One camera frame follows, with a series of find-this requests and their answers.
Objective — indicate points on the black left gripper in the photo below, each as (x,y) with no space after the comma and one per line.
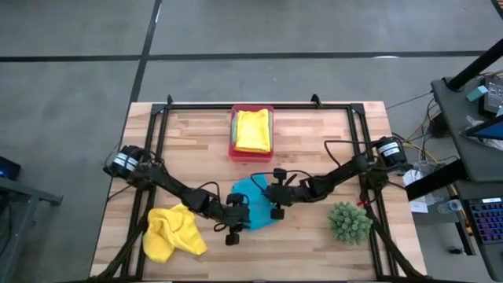
(233,216)

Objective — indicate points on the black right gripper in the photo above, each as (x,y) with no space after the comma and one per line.
(288,193)

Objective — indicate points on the blue microfiber towel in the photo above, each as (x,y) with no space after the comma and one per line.
(255,200)

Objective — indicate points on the yellow microfiber towel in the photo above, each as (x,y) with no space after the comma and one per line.
(253,131)
(173,232)

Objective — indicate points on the green microfiber towel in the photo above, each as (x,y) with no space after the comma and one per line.
(233,129)

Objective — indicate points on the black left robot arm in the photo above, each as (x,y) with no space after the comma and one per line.
(173,184)

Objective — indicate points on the pink translucent plastic bin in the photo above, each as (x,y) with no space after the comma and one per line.
(251,158)

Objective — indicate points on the green artificial plant ball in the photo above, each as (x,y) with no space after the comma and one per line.
(349,223)

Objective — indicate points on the white crumpled paper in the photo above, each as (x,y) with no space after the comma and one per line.
(412,177)

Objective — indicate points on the white paper sheet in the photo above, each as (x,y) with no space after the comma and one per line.
(418,206)

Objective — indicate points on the clear plastic bottle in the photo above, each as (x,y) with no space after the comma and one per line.
(452,205)

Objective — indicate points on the small black floor item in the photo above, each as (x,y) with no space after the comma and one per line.
(456,250)

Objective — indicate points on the grey side desk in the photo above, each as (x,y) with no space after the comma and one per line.
(456,129)

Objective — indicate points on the grey metal cart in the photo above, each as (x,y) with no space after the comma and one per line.
(27,191)

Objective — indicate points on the keyboard with pink keys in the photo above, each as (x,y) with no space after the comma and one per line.
(489,220)

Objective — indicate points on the tablet with blue screen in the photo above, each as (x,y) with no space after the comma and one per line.
(489,130)

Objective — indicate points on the teal small box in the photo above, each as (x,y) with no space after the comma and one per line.
(477,93)

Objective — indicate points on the dark grey keyboard desk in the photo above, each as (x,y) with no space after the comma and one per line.
(496,267)

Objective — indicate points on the black diagonal pole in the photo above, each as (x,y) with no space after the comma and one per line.
(471,68)

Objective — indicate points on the black device with blue light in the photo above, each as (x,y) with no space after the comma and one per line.
(8,169)

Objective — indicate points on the black electronic box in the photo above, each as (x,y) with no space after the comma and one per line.
(494,98)

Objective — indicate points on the black corner bar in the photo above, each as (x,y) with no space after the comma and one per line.
(500,6)

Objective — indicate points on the black aluminium table frame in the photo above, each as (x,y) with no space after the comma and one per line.
(196,106)

